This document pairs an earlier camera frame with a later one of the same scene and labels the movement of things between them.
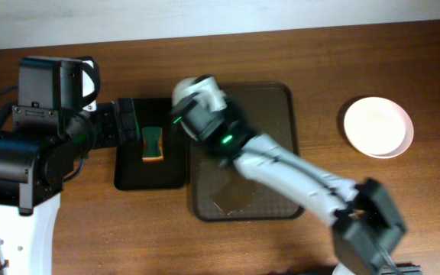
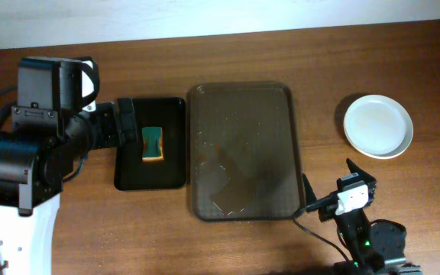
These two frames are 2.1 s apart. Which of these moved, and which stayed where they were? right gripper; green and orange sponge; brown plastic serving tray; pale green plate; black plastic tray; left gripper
Moved: right gripper; pale green plate
Stayed: black plastic tray; brown plastic serving tray; green and orange sponge; left gripper
